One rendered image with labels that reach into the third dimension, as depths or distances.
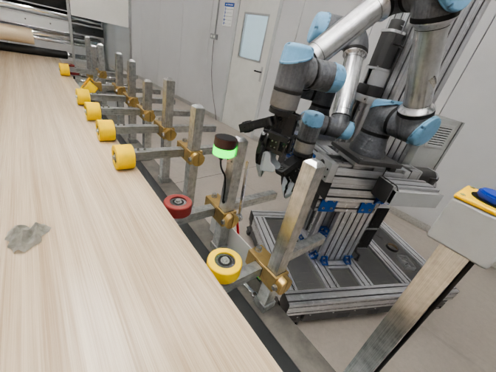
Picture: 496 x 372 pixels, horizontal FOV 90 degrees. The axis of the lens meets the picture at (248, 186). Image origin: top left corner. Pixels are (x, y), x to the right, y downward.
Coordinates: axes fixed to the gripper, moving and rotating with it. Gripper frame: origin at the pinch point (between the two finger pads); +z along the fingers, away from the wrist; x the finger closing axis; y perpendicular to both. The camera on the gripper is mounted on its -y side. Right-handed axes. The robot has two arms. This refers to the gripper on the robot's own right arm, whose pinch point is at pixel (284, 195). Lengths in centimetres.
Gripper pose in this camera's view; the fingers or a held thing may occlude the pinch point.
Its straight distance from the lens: 105.9
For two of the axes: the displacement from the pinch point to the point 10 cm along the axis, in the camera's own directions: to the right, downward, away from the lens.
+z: -2.0, 8.6, 4.7
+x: -6.0, -4.9, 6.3
